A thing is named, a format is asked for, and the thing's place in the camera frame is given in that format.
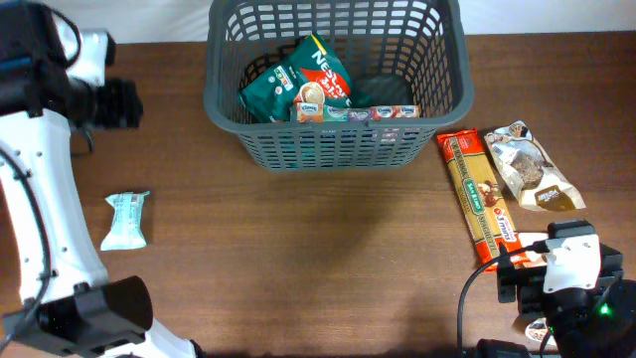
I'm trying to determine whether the large beige snack bag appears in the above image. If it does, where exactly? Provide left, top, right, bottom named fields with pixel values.
left=517, top=252, right=549, bottom=343

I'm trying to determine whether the orange spaghetti packet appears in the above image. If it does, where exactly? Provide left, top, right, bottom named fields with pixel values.
left=436, top=129, right=522, bottom=264

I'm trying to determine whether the small beige snack pouch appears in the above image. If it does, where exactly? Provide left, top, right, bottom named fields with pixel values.
left=484, top=120, right=586, bottom=212

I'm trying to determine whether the pale green bar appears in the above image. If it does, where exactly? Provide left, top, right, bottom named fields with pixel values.
left=100, top=192, right=149, bottom=251

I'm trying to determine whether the green Nescafe coffee bag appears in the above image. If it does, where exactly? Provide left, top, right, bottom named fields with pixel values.
left=238, top=33, right=372, bottom=123

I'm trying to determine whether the blue tissue pack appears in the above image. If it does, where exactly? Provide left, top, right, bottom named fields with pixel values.
left=290, top=102, right=421, bottom=123

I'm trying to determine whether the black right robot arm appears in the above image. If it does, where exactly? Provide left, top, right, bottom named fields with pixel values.
left=497, top=245, right=635, bottom=357

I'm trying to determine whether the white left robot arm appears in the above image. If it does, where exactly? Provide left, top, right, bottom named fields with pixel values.
left=1, top=79, right=205, bottom=357

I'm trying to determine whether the grey plastic basket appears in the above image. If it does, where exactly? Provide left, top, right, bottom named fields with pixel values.
left=204, top=0, right=474, bottom=171

